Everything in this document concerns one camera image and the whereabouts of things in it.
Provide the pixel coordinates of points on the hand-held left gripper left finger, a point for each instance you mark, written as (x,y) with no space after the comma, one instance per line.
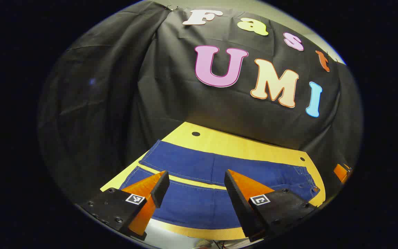
(161,190)

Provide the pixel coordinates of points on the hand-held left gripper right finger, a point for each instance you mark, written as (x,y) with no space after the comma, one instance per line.
(237,204)

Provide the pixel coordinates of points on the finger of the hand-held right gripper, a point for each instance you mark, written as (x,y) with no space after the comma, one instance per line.
(340,172)

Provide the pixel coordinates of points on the blue denim jeans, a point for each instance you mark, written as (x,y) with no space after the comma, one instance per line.
(192,162)

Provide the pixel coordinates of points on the black backdrop cloth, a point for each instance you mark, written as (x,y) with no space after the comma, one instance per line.
(150,86)

